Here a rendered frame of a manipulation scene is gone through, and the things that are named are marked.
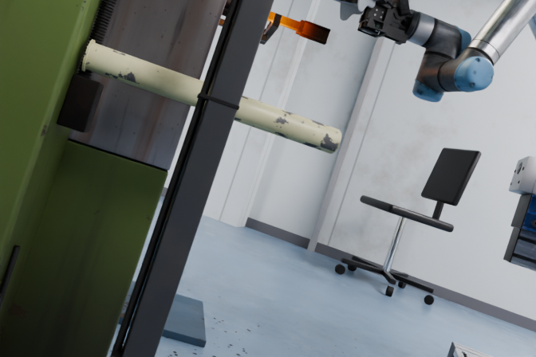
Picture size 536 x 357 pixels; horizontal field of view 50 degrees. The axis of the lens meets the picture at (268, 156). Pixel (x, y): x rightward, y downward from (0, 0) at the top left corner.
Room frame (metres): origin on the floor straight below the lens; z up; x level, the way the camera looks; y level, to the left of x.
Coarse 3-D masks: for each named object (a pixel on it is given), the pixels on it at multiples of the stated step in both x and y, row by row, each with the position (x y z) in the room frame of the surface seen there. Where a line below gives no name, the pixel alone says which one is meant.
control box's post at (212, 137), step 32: (256, 0) 0.74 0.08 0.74; (256, 32) 0.74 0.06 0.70; (224, 64) 0.74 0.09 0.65; (224, 96) 0.74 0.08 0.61; (224, 128) 0.74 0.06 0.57; (192, 160) 0.74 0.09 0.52; (192, 192) 0.74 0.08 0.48; (192, 224) 0.74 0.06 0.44; (160, 256) 0.74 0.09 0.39; (160, 288) 0.74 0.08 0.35; (160, 320) 0.74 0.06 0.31; (128, 352) 0.74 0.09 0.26
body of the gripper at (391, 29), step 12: (372, 12) 1.36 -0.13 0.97; (384, 12) 1.37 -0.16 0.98; (396, 12) 1.38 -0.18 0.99; (360, 24) 1.41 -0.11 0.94; (372, 24) 1.37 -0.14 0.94; (384, 24) 1.36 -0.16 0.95; (396, 24) 1.39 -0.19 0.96; (408, 24) 1.38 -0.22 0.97; (372, 36) 1.43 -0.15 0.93; (384, 36) 1.40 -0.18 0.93; (396, 36) 1.39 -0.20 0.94; (408, 36) 1.39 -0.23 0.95
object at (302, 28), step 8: (272, 16) 1.68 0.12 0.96; (280, 24) 1.70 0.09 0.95; (288, 24) 1.68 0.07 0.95; (296, 24) 1.68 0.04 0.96; (304, 24) 1.68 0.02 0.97; (312, 24) 1.69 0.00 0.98; (296, 32) 1.71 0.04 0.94; (304, 32) 1.70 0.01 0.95; (312, 32) 1.70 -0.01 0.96; (320, 32) 1.70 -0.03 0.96; (328, 32) 1.70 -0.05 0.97; (312, 40) 1.72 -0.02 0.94; (320, 40) 1.69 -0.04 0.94
